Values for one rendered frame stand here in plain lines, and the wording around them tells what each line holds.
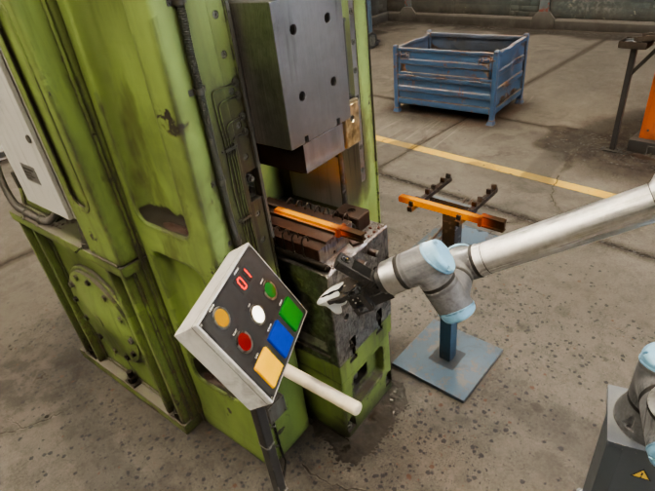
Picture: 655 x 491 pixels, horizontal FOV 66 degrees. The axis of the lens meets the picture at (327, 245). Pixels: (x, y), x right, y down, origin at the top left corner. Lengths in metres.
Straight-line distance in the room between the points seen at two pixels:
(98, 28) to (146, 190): 0.51
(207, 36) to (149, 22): 0.16
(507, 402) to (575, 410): 0.28
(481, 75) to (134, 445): 4.35
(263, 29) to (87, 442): 2.05
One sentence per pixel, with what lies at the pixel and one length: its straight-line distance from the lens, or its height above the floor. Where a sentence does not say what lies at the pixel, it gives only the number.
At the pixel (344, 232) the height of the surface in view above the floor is 1.00.
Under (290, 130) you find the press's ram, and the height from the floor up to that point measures 1.43.
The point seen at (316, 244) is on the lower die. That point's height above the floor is 0.98.
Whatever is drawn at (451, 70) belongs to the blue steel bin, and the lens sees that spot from 5.48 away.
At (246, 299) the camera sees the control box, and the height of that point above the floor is 1.13.
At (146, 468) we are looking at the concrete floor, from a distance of 2.53.
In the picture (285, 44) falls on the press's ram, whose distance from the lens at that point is 1.44.
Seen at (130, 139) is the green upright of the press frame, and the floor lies 1.40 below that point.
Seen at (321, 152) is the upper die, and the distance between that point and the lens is 1.61.
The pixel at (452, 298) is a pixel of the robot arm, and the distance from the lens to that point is 1.24.
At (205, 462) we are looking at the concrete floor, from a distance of 2.44.
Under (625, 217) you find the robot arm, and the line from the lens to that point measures 1.26.
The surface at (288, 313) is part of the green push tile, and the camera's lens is 1.41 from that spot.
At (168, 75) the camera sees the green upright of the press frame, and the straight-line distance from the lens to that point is 1.37.
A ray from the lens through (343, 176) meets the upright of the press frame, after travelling 1.98.
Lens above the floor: 1.93
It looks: 33 degrees down
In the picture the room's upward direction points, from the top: 7 degrees counter-clockwise
